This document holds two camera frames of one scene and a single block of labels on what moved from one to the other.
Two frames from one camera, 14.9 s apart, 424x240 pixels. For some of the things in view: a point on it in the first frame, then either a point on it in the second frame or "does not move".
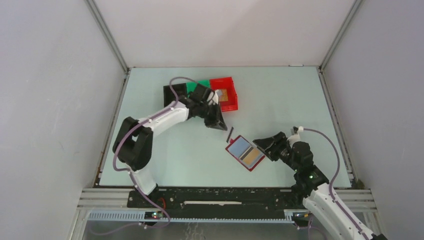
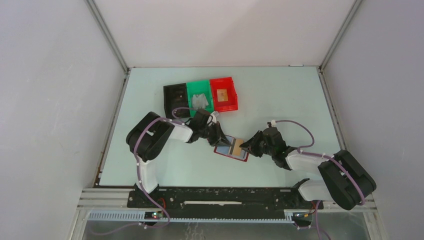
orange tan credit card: (252, 158) -> (237, 150)
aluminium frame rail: (106, 199) does not move
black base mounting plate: (242, 199) does not move
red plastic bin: (227, 83) does not move
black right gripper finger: (268, 145) -> (255, 144)
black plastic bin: (169, 96) does not move
